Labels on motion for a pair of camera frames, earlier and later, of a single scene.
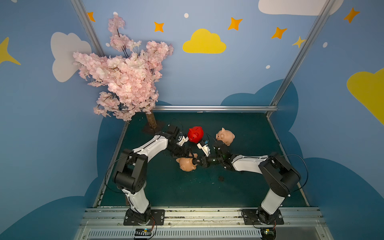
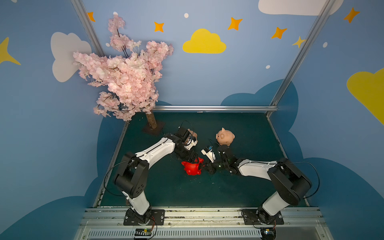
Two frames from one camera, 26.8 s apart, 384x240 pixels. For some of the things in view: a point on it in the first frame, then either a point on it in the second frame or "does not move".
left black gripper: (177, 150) does not move
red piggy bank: (195, 134) to (193, 169)
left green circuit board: (142, 232) does not move
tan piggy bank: (226, 136) does not move
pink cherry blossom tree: (131, 74) does not move
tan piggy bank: (186, 164) to (193, 134)
